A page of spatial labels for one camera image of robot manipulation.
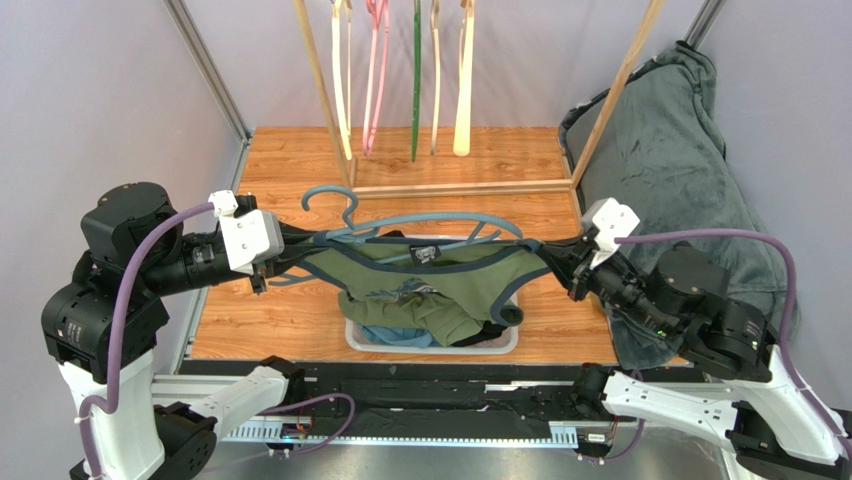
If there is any black garment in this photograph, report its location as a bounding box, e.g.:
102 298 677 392
381 230 512 353

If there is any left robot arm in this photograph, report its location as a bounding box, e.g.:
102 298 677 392
41 182 316 479

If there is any aluminium frame post right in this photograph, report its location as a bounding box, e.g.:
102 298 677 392
683 0 727 49

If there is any blue tank top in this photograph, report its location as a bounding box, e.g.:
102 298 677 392
358 325 441 348

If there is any pink plastic hanger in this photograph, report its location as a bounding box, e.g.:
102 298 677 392
362 0 390 156

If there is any teal plastic hanger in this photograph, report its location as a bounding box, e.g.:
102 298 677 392
301 185 523 251

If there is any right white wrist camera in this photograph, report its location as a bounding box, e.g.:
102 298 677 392
581 197 641 270

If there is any olive green tank top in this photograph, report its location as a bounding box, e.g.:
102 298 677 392
297 237 551 347

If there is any cream plastic hanger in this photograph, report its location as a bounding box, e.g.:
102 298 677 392
331 0 353 161

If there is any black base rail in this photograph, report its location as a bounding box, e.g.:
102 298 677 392
152 359 640 442

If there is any beige wooden hanger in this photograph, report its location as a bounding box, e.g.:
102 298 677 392
430 0 441 156

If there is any green plastic hanger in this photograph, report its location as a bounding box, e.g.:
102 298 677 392
410 0 422 163

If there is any white plastic basket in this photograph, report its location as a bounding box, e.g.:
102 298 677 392
344 232 520 355

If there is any grey fleece blanket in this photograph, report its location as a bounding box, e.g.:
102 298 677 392
558 41 787 370

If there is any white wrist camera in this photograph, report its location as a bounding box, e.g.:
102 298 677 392
581 197 641 270
208 190 285 275

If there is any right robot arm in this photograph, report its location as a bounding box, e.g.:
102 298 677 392
537 229 851 479

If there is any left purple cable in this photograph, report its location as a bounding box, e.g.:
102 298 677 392
76 201 218 480

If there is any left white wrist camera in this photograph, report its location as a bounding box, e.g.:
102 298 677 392
208 190 285 275

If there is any light wooden hanger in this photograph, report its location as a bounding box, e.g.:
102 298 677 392
453 0 475 157

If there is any aluminium frame post left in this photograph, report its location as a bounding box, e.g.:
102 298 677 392
163 0 252 146

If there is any wooden clothes rack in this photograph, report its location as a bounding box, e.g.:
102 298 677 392
294 0 665 199

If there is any aluminium frame post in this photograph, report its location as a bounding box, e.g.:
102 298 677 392
683 0 727 49
163 0 252 146

